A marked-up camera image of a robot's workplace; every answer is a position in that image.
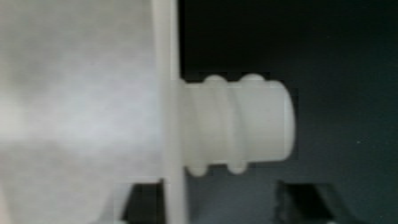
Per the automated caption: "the white cabinet body box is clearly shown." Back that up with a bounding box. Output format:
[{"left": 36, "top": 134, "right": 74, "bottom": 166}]
[{"left": 0, "top": 0, "right": 296, "bottom": 224}]

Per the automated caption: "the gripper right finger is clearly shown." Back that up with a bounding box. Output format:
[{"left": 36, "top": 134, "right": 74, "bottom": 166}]
[{"left": 276, "top": 182, "right": 351, "bottom": 224}]

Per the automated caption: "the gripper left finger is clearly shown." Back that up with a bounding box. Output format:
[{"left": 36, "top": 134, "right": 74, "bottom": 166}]
[{"left": 122, "top": 183, "right": 168, "bottom": 224}]

